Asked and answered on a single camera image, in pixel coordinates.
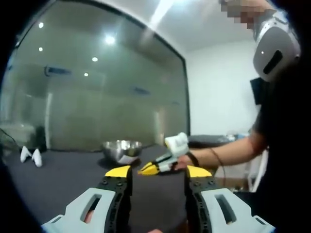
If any black table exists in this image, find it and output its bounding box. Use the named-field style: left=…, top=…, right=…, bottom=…
left=2, top=142, right=217, bottom=233

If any dark background table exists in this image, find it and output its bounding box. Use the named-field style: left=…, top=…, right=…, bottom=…
left=188, top=134, right=251, bottom=149

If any thin gripper cable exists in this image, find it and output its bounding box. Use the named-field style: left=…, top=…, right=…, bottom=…
left=209, top=147, right=228, bottom=193

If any black wall monitor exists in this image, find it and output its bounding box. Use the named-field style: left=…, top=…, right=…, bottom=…
left=250, top=77, right=262, bottom=105

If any person's right hand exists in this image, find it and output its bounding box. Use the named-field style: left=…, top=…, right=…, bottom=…
left=174, top=155, right=195, bottom=171

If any black wristband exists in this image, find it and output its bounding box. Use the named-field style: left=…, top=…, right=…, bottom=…
left=188, top=150, right=201, bottom=168

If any stainless steel bowl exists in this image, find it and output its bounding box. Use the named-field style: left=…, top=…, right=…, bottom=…
left=102, top=139, right=143, bottom=165

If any white shelf frame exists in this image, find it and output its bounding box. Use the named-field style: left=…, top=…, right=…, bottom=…
left=245, top=155, right=266, bottom=193

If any person's dark clothed body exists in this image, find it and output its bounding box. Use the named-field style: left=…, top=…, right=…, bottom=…
left=233, top=58, right=311, bottom=233

